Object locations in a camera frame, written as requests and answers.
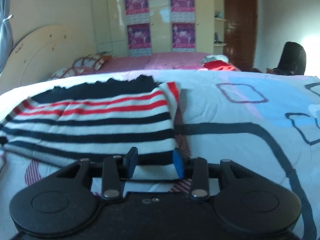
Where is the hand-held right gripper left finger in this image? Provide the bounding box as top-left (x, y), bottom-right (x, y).
top-left (56, 147), bottom-right (139, 201)

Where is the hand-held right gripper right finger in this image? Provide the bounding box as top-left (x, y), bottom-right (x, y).
top-left (172, 148), bottom-right (251, 201)

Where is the striped knit sweater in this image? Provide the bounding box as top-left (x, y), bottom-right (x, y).
top-left (0, 75), bottom-right (192, 180)

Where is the red and white clothes pile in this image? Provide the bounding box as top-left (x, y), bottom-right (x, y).
top-left (201, 54), bottom-right (236, 71)

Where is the light blue printed blanket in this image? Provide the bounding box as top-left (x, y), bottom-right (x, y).
top-left (0, 70), bottom-right (320, 240)

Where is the pink bed sheet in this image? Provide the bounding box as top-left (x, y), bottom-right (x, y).
top-left (80, 52), bottom-right (242, 74)

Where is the patterned pillow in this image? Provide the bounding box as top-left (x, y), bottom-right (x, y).
top-left (72, 54), bottom-right (111, 70)
top-left (47, 67), bottom-right (84, 81)

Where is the cream wooden headboard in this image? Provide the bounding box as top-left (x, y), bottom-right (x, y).
top-left (0, 24), bottom-right (97, 95)

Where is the brown wooden door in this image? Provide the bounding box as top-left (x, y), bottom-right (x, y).
top-left (223, 0), bottom-right (258, 72)

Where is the corner shelf unit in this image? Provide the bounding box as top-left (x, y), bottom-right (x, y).
top-left (212, 0), bottom-right (228, 47)

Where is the black office chair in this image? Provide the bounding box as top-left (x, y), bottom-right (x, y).
top-left (266, 42), bottom-right (307, 76)

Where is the cream wardrobe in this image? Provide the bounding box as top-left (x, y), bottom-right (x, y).
top-left (90, 0), bottom-right (225, 57)

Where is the blue curtain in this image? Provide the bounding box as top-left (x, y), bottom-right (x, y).
top-left (0, 0), bottom-right (13, 73)

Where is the purple wall poster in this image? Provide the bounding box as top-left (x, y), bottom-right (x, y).
top-left (124, 0), bottom-right (150, 25)
top-left (127, 24), bottom-right (152, 56)
top-left (172, 22), bottom-right (196, 53)
top-left (170, 0), bottom-right (195, 23)

